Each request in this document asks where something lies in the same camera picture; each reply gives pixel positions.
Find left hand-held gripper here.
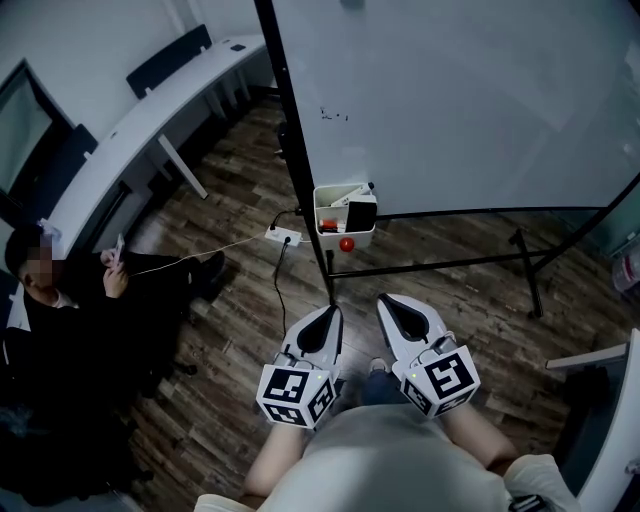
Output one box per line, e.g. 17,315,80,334
255,306,344,431

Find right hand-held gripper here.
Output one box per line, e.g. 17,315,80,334
375,293,481,419

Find white plastic box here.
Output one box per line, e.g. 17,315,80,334
312,181,378,252

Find black and white whiteboard eraser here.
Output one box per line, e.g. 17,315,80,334
346,199,378,233

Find person's left forearm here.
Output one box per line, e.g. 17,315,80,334
244,422,316,496

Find person's right forearm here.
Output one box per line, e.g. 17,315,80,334
439,402,519,471

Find large whiteboard on stand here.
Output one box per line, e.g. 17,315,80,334
253,0,640,320

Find white power strip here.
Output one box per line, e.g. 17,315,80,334
263,225,304,247

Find person's white shirt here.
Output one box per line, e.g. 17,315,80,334
194,403,584,512

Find white marker with black cap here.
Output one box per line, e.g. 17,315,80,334
327,182,376,208

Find clear plastic bag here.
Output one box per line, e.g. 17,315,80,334
612,244,640,299

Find white side desk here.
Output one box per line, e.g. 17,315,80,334
544,327,640,512

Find long white desk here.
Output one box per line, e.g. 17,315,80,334
7,33,266,331

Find dark framed window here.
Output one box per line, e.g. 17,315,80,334
0,58,76,211

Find black power cable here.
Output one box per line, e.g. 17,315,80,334
269,208,304,231
272,234,294,336

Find thin white charging cable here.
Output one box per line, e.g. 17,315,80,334
127,234,267,277

